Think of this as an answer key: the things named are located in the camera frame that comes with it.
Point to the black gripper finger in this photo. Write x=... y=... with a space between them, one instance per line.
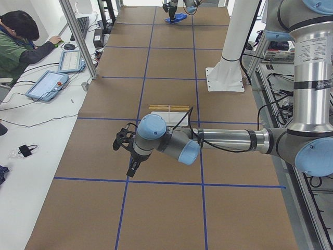
x=131 y=172

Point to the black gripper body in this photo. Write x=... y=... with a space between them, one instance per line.
x=137 y=158

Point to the blue microfiber towel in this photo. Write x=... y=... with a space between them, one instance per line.
x=178 y=18

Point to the white wooden towel rack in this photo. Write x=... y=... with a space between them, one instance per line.
x=172 y=114

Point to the near teach pendant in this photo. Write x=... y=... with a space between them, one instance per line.
x=47 y=86

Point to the teach pendant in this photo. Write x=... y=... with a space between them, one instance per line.
x=71 y=62
x=47 y=86

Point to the far teach pendant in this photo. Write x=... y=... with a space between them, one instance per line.
x=71 y=62

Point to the black computer mouse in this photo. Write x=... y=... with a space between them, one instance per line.
x=69 y=46

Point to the black keyboard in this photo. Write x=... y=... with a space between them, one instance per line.
x=83 y=23

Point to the seated person green jacket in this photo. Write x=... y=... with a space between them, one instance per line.
x=19 y=31

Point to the white camera pedestal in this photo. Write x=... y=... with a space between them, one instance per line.
x=226 y=75

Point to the aluminium frame post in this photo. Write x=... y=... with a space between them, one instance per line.
x=75 y=29

